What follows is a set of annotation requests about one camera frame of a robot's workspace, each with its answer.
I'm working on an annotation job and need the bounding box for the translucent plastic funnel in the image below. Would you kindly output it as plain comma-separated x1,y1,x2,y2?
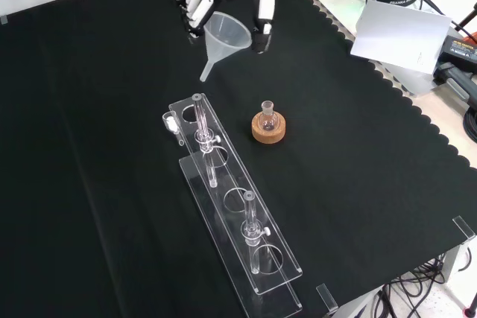
200,12,251,83

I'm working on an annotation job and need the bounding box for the glass round-bottom flask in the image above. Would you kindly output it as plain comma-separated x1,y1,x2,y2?
259,101,279,133

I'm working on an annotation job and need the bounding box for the small glass weighing funnel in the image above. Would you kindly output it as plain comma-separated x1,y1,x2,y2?
162,111,186,147

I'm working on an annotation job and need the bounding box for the clear funnel stand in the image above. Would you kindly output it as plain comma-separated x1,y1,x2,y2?
168,93,303,318

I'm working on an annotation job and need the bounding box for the pale base board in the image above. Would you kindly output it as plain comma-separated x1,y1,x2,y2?
311,0,444,98

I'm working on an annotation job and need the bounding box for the white paper sheet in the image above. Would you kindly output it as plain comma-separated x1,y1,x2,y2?
350,0,452,73

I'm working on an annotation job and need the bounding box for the black cloth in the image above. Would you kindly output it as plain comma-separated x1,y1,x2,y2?
0,0,477,318

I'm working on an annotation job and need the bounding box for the black tripod leg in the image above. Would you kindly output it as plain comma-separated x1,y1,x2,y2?
452,7,477,42

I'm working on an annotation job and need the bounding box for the black power adapter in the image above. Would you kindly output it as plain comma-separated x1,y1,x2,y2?
434,34,477,73

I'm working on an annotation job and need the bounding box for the clear edge clip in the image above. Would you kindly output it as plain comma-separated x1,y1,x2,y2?
452,215,477,241
315,283,338,314

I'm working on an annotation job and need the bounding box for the cork ring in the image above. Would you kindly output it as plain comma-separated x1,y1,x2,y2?
251,110,287,144

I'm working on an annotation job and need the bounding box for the black cable bundle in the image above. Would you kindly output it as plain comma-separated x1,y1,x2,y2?
368,252,448,318

